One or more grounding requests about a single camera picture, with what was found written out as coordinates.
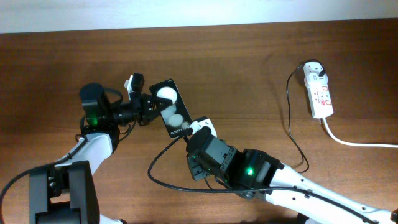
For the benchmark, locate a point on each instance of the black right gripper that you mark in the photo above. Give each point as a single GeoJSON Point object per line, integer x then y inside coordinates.
{"type": "Point", "coordinates": [198, 171]}

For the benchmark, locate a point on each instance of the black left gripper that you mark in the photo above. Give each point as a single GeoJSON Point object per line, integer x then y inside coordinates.
{"type": "Point", "coordinates": [141, 106]}

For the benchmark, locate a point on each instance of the black samsung galaxy phone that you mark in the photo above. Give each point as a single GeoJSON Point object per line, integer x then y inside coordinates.
{"type": "Point", "coordinates": [175, 117]}

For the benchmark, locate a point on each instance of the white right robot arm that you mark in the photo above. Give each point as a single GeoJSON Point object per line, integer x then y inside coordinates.
{"type": "Point", "coordinates": [255, 174]}

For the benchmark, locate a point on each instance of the white usb charger adapter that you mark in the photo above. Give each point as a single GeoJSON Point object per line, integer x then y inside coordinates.
{"type": "Point", "coordinates": [312, 79]}

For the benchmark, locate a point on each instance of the white power strip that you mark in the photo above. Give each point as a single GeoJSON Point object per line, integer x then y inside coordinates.
{"type": "Point", "coordinates": [319, 96]}

